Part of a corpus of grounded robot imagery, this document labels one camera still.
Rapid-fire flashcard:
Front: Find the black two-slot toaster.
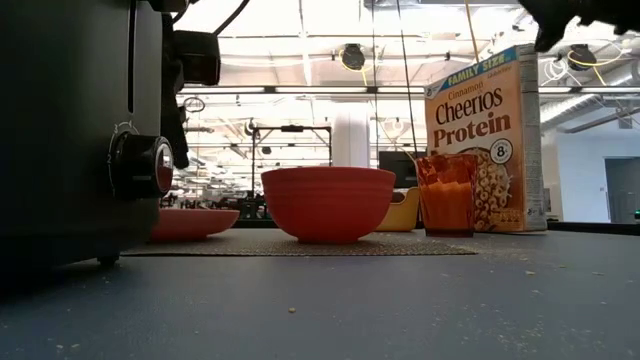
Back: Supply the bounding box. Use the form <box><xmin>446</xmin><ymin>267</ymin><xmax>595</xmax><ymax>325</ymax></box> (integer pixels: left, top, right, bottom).
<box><xmin>0</xmin><ymin>0</ymin><xmax>175</xmax><ymax>269</ymax></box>

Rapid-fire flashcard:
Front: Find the yellow plastic bin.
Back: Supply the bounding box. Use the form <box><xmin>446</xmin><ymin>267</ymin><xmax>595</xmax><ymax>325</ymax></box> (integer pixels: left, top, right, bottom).
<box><xmin>374</xmin><ymin>186</ymin><xmax>422</xmax><ymax>233</ymax></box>

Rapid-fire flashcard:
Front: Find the black looped cable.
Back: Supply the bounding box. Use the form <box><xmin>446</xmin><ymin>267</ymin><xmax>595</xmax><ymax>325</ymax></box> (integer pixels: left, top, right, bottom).
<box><xmin>395</xmin><ymin>0</ymin><xmax>420</xmax><ymax>157</ymax></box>

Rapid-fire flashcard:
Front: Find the red tumbler with juice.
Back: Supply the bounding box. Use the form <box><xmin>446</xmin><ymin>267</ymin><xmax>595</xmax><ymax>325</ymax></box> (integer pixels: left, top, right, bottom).
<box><xmin>414</xmin><ymin>153</ymin><xmax>479</xmax><ymax>239</ymax></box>

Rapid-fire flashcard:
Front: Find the grey woven placemat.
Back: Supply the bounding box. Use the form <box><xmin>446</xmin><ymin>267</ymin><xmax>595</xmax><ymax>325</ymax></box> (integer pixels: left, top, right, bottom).
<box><xmin>121</xmin><ymin>228</ymin><xmax>479</xmax><ymax>257</ymax></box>

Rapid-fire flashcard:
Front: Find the ceiling cable reel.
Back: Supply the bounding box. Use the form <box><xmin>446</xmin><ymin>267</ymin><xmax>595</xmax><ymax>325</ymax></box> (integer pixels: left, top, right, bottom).
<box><xmin>340</xmin><ymin>43</ymin><xmax>368</xmax><ymax>72</ymax></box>
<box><xmin>566</xmin><ymin>43</ymin><xmax>599</xmax><ymax>73</ymax></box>

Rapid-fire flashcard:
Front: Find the Cheerios Protein cereal box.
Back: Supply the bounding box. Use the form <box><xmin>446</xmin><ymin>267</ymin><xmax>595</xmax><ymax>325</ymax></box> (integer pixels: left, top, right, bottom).
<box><xmin>423</xmin><ymin>43</ymin><xmax>549</xmax><ymax>234</ymax></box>

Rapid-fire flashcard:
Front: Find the pink plate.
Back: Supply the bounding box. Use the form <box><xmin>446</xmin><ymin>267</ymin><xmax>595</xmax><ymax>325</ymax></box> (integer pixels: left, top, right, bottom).
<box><xmin>149</xmin><ymin>208</ymin><xmax>241</xmax><ymax>244</ymax></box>

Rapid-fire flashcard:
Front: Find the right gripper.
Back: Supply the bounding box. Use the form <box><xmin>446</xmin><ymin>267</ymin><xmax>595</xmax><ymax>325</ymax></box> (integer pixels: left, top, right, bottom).
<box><xmin>518</xmin><ymin>0</ymin><xmax>640</xmax><ymax>54</ymax></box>

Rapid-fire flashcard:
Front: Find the black metal frame rig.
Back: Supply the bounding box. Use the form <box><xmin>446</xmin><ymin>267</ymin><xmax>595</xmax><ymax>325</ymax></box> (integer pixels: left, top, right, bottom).
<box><xmin>248</xmin><ymin>124</ymin><xmax>334</xmax><ymax>197</ymax></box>

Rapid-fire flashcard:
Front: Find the yellow cable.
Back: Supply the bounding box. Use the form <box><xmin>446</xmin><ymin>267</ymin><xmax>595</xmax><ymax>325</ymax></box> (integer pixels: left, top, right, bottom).
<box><xmin>463</xmin><ymin>0</ymin><xmax>482</xmax><ymax>65</ymax></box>

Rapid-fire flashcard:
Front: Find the red bowl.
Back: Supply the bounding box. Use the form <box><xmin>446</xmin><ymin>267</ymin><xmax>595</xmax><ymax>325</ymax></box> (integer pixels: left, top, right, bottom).
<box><xmin>260</xmin><ymin>166</ymin><xmax>397</xmax><ymax>245</ymax></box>

